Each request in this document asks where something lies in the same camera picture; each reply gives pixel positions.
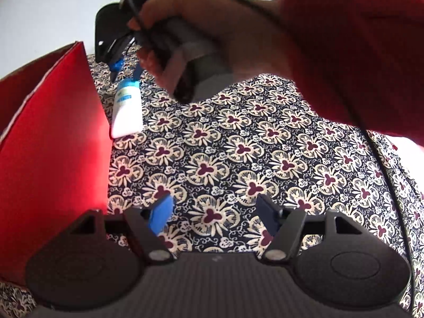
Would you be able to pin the floral printed blanket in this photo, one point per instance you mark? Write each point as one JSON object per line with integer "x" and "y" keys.
{"x": 232, "y": 145}

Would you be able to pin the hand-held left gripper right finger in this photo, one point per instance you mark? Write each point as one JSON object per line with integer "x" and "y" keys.
{"x": 268, "y": 212}

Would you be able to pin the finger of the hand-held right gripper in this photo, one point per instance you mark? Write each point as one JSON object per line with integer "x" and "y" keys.
{"x": 116, "y": 65}
{"x": 137, "y": 73}

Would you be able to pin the person's right hand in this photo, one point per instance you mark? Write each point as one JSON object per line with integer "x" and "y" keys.
{"x": 238, "y": 39}

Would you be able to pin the white tube with blue print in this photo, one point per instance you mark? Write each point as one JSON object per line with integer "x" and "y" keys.
{"x": 127, "y": 116}

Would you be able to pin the red cardboard box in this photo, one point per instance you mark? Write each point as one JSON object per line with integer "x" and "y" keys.
{"x": 49, "y": 172}

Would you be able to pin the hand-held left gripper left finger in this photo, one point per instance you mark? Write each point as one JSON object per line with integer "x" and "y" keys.
{"x": 162, "y": 212}

